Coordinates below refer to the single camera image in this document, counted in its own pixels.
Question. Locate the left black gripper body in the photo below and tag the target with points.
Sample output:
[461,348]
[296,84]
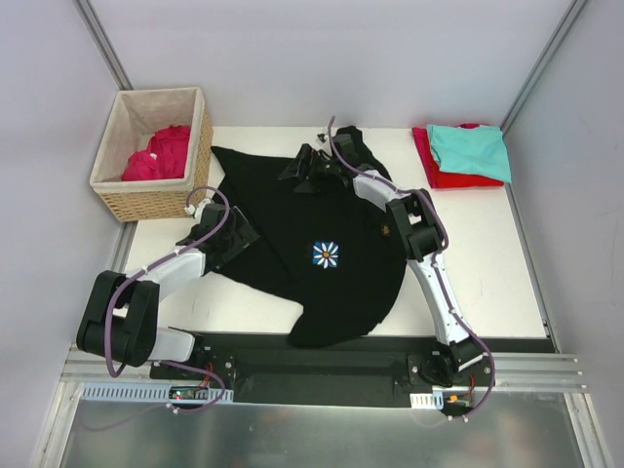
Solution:
[239,232]

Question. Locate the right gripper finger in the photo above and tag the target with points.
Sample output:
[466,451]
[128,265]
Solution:
[308,187]
[300,166]

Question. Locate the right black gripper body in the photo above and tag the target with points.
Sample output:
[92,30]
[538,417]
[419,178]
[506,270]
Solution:
[312,167]

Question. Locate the black daisy print t-shirt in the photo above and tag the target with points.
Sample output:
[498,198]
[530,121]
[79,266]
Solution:
[325,251]

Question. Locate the wicker basket with liner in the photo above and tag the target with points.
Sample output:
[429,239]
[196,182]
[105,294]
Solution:
[134,119]

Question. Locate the teal t-shirt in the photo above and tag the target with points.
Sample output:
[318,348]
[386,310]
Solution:
[479,151]

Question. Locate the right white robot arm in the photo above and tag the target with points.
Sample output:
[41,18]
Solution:
[414,226]

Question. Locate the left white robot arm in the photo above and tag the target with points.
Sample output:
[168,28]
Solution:
[120,322]

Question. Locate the pink t-shirt in basket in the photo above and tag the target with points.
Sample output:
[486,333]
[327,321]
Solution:
[164,157]

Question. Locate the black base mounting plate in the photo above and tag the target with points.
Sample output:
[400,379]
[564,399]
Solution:
[372,371]

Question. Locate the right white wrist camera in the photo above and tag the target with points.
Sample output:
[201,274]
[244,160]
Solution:
[322,139]

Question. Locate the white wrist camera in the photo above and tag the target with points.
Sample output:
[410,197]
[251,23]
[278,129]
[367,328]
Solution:
[195,210]
[322,139]

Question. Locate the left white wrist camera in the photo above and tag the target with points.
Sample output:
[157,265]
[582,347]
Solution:
[195,210]

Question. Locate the left white cable duct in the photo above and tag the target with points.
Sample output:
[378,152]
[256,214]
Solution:
[155,394]

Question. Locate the white cable duct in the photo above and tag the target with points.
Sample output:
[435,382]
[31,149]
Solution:
[427,401]
[155,394]

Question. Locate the right white cable duct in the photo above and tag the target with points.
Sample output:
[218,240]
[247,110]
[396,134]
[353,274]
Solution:
[427,401]

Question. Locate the left aluminium frame post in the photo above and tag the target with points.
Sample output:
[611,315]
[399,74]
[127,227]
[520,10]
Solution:
[89,16]

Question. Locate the aluminium frame post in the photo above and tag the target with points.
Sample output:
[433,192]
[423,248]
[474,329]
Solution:
[569,19]
[89,16]

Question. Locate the right aluminium frame post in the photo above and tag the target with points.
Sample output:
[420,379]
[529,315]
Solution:
[569,19]

